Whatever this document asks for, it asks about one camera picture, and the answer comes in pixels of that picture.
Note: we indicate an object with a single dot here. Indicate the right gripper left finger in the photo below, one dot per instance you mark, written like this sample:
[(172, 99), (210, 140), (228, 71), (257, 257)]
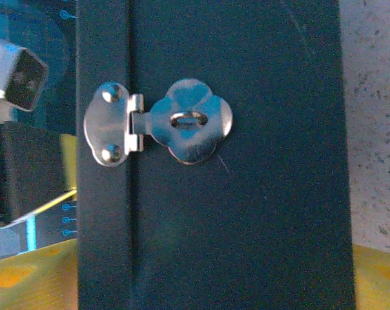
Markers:
[(30, 281)]

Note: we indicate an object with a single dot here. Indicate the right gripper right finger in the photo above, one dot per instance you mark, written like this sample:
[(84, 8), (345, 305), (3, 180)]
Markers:
[(379, 281)]

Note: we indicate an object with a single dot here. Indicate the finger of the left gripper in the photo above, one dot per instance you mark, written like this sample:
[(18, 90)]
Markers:
[(68, 161)]

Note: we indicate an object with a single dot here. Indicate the dark box with swirl print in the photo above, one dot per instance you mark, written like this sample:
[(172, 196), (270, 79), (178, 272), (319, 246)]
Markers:
[(230, 210)]

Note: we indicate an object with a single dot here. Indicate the silver hasp latch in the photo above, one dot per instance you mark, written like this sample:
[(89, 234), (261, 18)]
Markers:
[(188, 129)]

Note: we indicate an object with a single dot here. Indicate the aluminium table side rail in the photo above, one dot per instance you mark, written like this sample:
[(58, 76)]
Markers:
[(4, 239)]

